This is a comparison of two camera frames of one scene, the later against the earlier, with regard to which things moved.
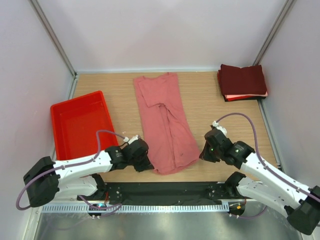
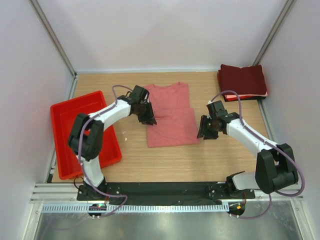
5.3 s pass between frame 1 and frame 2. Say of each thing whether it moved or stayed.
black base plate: stayed
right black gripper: moved
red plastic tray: stayed
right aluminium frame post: stayed
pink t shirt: moved
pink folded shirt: stayed
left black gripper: moved
